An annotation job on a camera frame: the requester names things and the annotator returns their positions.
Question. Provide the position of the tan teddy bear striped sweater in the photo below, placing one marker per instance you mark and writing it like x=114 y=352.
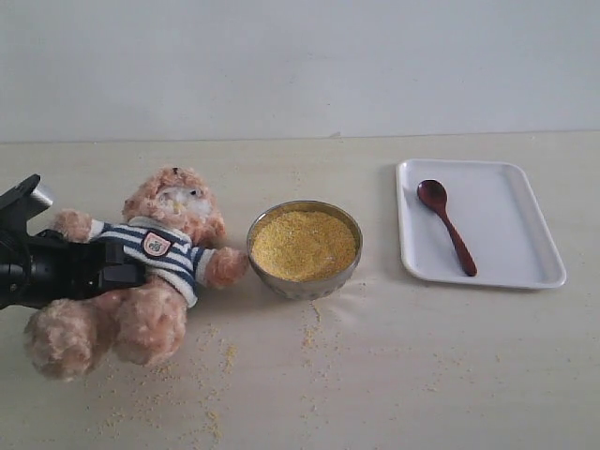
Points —
x=171 y=228

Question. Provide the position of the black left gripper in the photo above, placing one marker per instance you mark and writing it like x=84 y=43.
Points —
x=35 y=270

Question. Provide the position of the steel bowl of yellow millet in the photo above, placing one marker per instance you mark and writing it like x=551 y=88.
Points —
x=304 y=250

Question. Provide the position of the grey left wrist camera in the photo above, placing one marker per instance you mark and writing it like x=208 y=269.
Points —
x=23 y=202

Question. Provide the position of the dark red wooden spoon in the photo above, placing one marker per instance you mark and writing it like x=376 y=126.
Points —
x=432 y=194

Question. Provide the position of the white rectangular plastic tray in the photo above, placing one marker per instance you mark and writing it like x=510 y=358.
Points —
x=496 y=213

